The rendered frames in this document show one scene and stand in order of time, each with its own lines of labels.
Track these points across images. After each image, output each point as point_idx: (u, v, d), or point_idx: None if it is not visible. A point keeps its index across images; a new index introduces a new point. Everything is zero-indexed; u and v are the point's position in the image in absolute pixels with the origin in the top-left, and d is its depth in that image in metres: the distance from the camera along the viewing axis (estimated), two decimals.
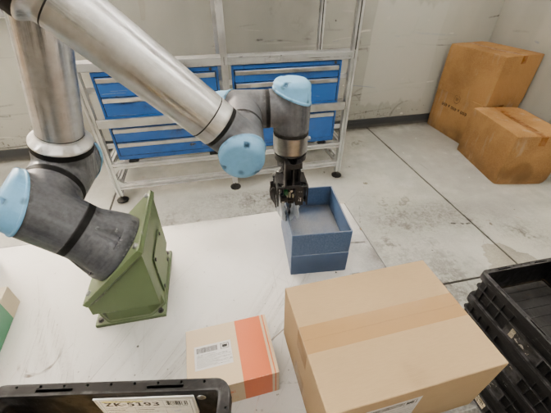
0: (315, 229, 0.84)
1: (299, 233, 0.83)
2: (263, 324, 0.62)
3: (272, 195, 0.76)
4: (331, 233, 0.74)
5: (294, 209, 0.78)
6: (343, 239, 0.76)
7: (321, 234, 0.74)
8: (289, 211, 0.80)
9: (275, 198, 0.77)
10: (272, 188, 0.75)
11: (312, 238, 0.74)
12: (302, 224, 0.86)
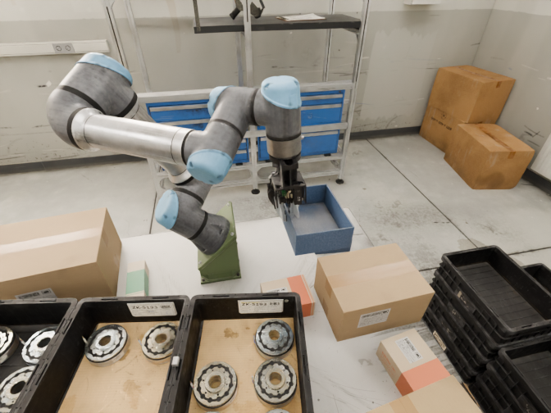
0: (314, 228, 0.85)
1: (300, 232, 0.84)
2: (303, 279, 1.08)
3: (270, 197, 0.76)
4: (334, 230, 0.75)
5: (293, 208, 0.78)
6: (345, 236, 0.77)
7: (324, 232, 0.74)
8: (289, 211, 0.80)
9: (273, 200, 0.77)
10: (270, 190, 0.75)
11: (316, 237, 0.75)
12: (301, 223, 0.87)
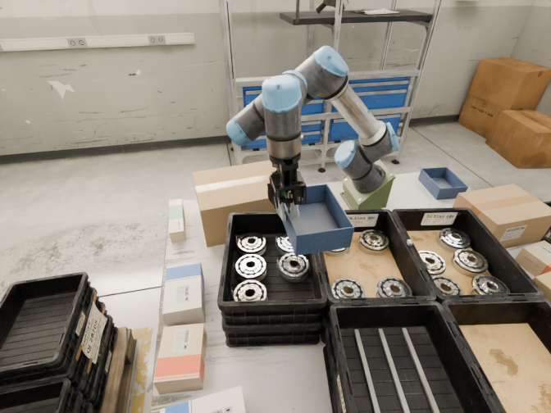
0: (314, 228, 0.85)
1: (300, 232, 0.84)
2: None
3: (270, 197, 0.76)
4: (334, 230, 0.75)
5: (293, 208, 0.78)
6: (345, 236, 0.77)
7: (324, 232, 0.74)
8: (289, 211, 0.80)
9: (273, 200, 0.77)
10: (270, 190, 0.75)
11: (316, 237, 0.75)
12: (301, 223, 0.87)
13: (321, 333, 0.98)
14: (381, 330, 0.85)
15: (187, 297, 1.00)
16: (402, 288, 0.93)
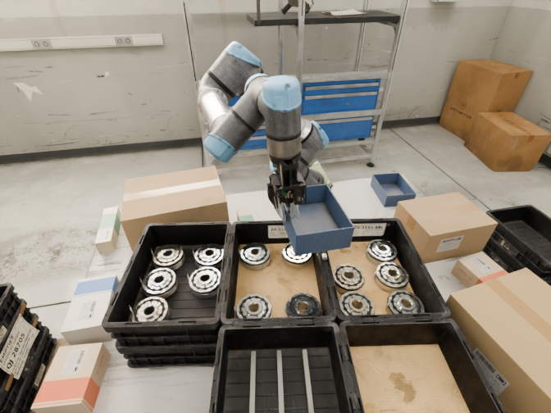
0: (314, 228, 0.85)
1: (300, 232, 0.84)
2: None
3: (270, 197, 0.76)
4: (334, 230, 0.75)
5: (293, 208, 0.78)
6: (345, 236, 0.77)
7: (324, 232, 0.74)
8: (289, 211, 0.80)
9: (273, 200, 0.77)
10: (270, 190, 0.75)
11: (316, 237, 0.75)
12: (301, 223, 0.87)
13: None
14: (280, 352, 0.81)
15: (91, 313, 0.95)
16: (311, 306, 0.89)
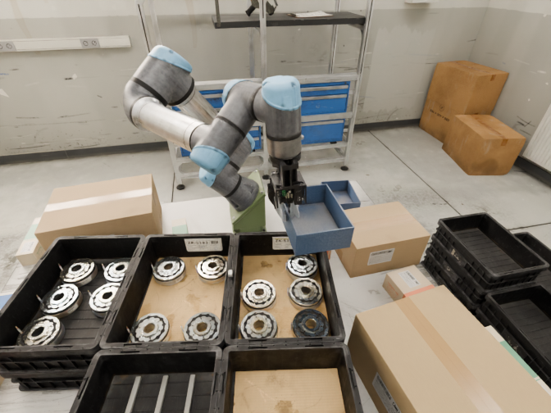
0: (314, 228, 0.85)
1: (300, 232, 0.84)
2: None
3: (270, 197, 0.76)
4: (334, 230, 0.75)
5: (293, 208, 0.78)
6: (345, 236, 0.77)
7: (324, 232, 0.74)
8: (289, 211, 0.80)
9: (273, 200, 0.77)
10: (270, 190, 0.75)
11: (316, 237, 0.75)
12: (301, 223, 0.87)
13: None
14: (166, 378, 0.76)
15: None
16: (209, 326, 0.84)
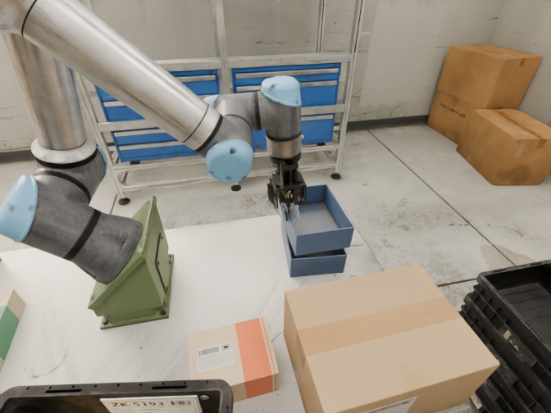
0: (314, 228, 0.85)
1: (300, 232, 0.84)
2: (263, 327, 0.63)
3: (270, 197, 0.76)
4: (334, 230, 0.75)
5: (293, 208, 0.78)
6: (345, 236, 0.77)
7: (324, 232, 0.74)
8: (289, 211, 0.80)
9: (273, 200, 0.77)
10: (270, 190, 0.75)
11: (316, 237, 0.75)
12: (301, 223, 0.87)
13: None
14: None
15: None
16: None
